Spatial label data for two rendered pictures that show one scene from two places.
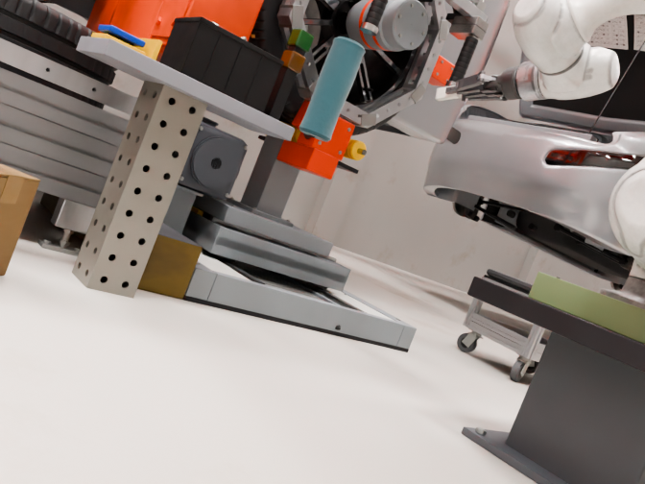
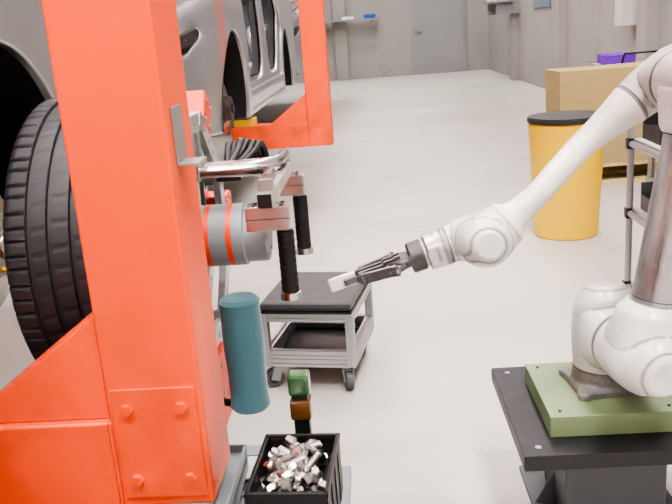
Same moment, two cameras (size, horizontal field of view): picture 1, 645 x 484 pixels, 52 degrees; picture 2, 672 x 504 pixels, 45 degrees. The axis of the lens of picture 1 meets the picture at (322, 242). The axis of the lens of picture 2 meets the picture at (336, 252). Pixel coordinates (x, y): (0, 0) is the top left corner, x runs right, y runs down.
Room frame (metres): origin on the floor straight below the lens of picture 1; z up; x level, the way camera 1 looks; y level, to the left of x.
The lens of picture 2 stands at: (0.46, 1.17, 1.28)
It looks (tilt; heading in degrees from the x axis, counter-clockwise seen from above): 16 degrees down; 313
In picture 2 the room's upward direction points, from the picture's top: 4 degrees counter-clockwise
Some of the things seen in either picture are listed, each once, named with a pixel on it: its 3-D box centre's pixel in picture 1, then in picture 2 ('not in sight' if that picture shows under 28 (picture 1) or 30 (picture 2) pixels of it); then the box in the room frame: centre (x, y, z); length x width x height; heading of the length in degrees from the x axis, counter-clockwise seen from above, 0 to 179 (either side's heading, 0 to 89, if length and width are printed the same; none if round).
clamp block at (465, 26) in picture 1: (468, 27); (286, 183); (1.86, -0.16, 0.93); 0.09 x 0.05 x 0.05; 40
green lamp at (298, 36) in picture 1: (300, 40); (299, 382); (1.49, 0.21, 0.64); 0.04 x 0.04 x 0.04; 40
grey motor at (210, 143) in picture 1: (175, 171); not in sight; (1.91, 0.47, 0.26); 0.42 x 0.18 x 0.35; 40
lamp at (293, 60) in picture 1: (292, 61); (301, 406); (1.49, 0.21, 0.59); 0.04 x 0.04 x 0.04; 40
